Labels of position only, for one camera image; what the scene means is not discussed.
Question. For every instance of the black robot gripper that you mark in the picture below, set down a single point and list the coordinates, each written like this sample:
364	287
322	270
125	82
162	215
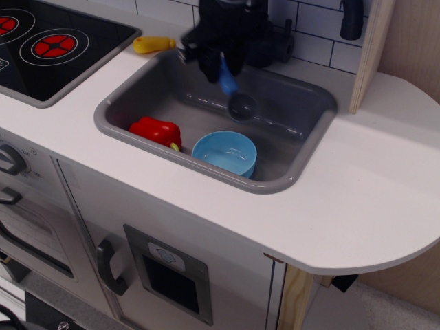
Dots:
204	42

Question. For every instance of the blue handled metal measuring spoon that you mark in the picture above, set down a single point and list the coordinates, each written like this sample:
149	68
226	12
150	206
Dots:
240	106

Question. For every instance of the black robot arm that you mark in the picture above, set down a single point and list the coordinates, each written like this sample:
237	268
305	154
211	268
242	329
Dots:
219	13

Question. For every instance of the grey toy sink basin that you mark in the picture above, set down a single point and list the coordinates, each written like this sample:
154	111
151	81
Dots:
291	119

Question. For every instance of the light blue plastic bowl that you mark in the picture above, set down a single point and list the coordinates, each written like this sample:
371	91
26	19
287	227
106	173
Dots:
228	150

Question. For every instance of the dark grey toy faucet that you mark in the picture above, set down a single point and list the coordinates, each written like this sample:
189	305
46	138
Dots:
327	33

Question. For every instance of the red toy bell pepper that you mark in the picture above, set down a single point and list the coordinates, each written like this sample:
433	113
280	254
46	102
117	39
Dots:
162	132

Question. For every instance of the black toy stovetop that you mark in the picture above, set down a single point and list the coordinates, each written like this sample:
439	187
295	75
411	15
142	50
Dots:
48	50

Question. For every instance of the grey toy ice dispenser panel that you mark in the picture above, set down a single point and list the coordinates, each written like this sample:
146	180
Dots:
171	274

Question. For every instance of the grey oven knob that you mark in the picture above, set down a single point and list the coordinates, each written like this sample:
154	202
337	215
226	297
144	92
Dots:
11	161

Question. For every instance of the light wood side post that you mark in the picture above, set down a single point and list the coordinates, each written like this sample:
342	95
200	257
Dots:
375	36

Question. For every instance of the dark grey cabinet door handle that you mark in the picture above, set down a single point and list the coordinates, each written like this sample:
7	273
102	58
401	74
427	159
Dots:
104	254

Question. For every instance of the grey oven door handle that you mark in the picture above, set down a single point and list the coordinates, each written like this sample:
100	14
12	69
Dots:
9	196

